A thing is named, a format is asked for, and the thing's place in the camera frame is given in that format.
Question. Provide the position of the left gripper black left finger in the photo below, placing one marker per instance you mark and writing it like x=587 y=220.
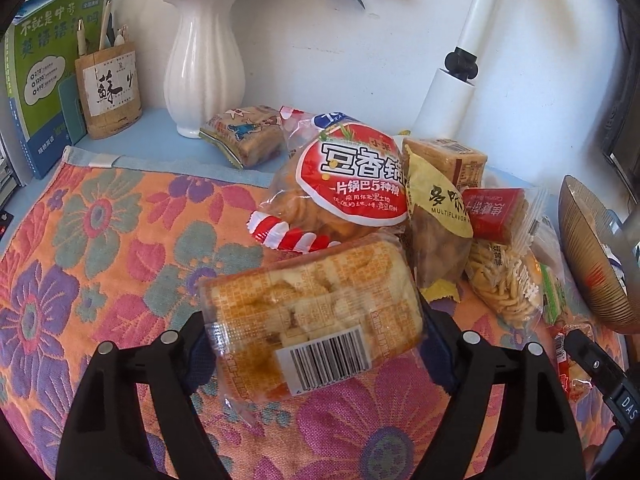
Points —
x=132 y=416

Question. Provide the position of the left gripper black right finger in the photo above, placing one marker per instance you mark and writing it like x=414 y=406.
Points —
x=536 y=436

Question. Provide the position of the pork floss cake packet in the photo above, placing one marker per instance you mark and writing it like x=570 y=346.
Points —
x=575 y=382

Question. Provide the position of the green label cracker packet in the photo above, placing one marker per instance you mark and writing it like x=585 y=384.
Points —
x=552 y=295

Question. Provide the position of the orange printed bread packet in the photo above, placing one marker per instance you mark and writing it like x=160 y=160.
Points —
x=312 y=321

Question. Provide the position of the red guoba crisps bag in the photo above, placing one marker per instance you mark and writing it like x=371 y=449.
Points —
x=343 y=181

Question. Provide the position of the cartoon boy biscuit packet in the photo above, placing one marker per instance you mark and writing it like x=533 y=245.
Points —
x=247 y=136

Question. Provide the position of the large clear bread bag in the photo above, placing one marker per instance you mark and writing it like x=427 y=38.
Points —
x=546 y=248

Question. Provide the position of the round crisps bag orange label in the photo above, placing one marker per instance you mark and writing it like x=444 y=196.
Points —
x=509 y=283

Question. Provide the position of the brown ribbed glass bowl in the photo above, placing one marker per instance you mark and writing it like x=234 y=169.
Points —
x=602 y=252

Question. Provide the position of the floral woven table mat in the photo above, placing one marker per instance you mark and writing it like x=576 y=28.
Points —
x=117 y=254

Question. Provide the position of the red wafer packet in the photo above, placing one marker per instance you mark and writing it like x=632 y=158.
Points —
x=505 y=216

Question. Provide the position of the yellow label snack packet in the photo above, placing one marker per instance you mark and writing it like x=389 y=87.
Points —
x=441 y=234

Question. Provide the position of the tan rice cake bar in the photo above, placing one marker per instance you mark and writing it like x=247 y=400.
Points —
x=464 y=167

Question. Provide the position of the stack of books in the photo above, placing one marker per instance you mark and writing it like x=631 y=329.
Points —
x=8 y=186

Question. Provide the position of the bamboo pen holder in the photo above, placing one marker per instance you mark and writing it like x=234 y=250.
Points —
x=108 y=85

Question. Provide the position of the white ribbed vase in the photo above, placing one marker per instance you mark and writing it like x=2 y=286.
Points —
x=205 y=73

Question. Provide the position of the green English grammar book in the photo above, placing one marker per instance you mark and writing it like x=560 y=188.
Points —
x=40 y=49

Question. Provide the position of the white lamp post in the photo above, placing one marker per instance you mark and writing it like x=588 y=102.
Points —
x=450 y=94

